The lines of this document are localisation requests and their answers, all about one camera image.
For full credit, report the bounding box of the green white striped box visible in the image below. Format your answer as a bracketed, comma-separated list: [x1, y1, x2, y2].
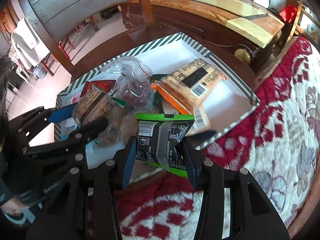
[56, 32, 261, 150]

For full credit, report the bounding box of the clear bag of red dates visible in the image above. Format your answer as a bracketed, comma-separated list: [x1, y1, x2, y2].
[99, 56, 155, 110]

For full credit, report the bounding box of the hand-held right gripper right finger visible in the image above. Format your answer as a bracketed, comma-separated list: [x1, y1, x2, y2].
[179, 137, 290, 240]

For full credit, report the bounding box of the grey wooden chair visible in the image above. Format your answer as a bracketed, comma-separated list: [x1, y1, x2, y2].
[7, 0, 155, 63]

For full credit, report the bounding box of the green yellow snack packet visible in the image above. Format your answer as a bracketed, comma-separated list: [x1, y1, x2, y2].
[147, 74, 173, 83]

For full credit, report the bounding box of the clear packet of beige snacks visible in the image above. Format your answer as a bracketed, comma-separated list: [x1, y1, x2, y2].
[97, 107, 140, 150]

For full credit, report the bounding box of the white cloth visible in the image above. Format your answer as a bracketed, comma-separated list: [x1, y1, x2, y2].
[10, 17, 50, 69]

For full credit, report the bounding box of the clear green-edged cookie packet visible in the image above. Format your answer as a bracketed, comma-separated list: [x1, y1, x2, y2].
[72, 85, 127, 127]

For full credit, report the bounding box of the red snack packet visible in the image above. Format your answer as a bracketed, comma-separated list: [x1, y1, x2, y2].
[81, 79, 118, 98]

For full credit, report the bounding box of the orange cracker package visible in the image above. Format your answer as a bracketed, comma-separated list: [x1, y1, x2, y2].
[151, 59, 227, 128]

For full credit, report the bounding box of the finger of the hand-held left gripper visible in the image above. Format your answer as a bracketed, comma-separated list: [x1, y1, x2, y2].
[22, 116, 109, 168]
[9, 104, 78, 134]

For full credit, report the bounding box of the red knot decoration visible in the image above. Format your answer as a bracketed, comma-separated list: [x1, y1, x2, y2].
[279, 5, 298, 22]

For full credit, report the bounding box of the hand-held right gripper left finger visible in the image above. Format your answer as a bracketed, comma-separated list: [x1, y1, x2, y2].
[26, 135, 137, 240]

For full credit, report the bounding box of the floral plush blanket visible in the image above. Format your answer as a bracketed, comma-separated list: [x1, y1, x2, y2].
[114, 36, 320, 240]

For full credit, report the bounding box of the yellow round ornament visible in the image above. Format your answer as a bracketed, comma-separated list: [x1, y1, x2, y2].
[234, 47, 252, 64]

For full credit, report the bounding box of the small white snack packet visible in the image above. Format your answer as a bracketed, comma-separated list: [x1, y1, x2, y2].
[65, 90, 84, 105]

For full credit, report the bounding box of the black green snack packet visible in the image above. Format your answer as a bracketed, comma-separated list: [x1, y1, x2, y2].
[135, 112, 195, 179]

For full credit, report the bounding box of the wooden cabinet with yellow top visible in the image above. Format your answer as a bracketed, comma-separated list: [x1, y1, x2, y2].
[120, 0, 285, 65]

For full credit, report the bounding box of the wooden framed picture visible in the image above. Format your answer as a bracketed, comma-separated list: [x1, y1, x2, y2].
[295, 0, 320, 45]

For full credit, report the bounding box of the person's left hand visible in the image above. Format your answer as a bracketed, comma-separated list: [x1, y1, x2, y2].
[0, 199, 32, 227]

